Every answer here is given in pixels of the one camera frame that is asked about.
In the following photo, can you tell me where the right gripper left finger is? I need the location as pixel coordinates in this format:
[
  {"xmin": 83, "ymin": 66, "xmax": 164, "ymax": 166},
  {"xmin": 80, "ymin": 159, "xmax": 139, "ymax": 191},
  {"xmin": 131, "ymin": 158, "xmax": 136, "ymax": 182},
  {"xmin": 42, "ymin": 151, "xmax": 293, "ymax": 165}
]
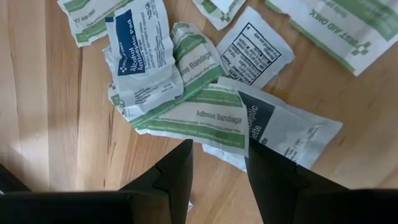
[{"xmin": 0, "ymin": 139, "xmax": 195, "ymax": 224}]

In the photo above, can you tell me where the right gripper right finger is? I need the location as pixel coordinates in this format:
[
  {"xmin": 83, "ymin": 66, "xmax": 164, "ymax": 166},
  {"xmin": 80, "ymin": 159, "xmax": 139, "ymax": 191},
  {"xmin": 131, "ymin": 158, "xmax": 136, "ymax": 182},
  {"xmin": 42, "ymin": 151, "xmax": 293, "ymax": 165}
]
[{"xmin": 244, "ymin": 138, "xmax": 398, "ymax": 224}]

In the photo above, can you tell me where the green striped bandage packet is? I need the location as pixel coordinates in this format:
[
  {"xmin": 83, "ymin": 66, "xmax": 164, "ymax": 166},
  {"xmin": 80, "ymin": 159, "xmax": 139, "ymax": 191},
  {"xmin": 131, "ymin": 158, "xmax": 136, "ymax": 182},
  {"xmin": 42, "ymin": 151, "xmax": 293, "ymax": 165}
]
[
  {"xmin": 264, "ymin": 0, "xmax": 398, "ymax": 77},
  {"xmin": 192, "ymin": 0, "xmax": 247, "ymax": 31},
  {"xmin": 57, "ymin": 0, "xmax": 127, "ymax": 49},
  {"xmin": 170, "ymin": 21, "xmax": 229, "ymax": 94},
  {"xmin": 129, "ymin": 83, "xmax": 250, "ymax": 156}
]

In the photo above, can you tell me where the white antiseptic towelette packet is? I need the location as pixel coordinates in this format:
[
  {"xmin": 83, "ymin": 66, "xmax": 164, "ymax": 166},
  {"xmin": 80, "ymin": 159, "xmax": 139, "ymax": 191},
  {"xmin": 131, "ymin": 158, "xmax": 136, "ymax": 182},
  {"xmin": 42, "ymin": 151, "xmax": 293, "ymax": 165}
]
[{"xmin": 216, "ymin": 77, "xmax": 344, "ymax": 170}]

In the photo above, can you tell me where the white alcohol pad packet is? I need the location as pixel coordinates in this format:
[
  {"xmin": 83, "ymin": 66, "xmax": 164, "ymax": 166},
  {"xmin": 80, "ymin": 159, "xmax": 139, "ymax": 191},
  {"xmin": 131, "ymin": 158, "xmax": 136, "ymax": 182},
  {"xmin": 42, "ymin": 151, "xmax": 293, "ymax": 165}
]
[{"xmin": 104, "ymin": 0, "xmax": 185, "ymax": 116}]

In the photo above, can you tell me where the white drug facts packet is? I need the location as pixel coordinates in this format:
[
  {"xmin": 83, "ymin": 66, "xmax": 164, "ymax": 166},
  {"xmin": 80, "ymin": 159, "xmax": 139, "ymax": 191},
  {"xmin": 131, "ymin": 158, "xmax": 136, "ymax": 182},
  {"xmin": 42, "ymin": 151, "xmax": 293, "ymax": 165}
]
[{"xmin": 216, "ymin": 6, "xmax": 296, "ymax": 90}]

